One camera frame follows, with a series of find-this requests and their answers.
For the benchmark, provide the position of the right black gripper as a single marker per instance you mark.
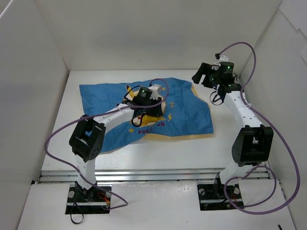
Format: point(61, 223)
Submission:
point(207, 74)

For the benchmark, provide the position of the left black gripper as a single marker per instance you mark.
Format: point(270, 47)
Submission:
point(156, 110)

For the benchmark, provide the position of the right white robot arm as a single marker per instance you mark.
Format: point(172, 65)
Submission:
point(253, 143)

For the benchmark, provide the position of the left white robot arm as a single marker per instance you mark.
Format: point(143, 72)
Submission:
point(143, 107)

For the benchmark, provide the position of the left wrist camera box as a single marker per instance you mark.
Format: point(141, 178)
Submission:
point(156, 88)

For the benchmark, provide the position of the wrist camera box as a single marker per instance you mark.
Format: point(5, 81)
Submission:
point(220, 58)
point(156, 88)

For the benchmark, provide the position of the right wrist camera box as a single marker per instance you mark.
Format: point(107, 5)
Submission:
point(220, 58)

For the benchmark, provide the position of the aluminium frame rail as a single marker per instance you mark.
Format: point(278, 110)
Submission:
point(147, 159)

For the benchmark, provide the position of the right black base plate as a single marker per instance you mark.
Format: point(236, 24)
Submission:
point(211, 199)

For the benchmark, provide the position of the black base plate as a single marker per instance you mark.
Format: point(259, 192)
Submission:
point(211, 199)
point(98, 202)

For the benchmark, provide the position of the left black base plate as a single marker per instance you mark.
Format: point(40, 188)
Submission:
point(98, 202)

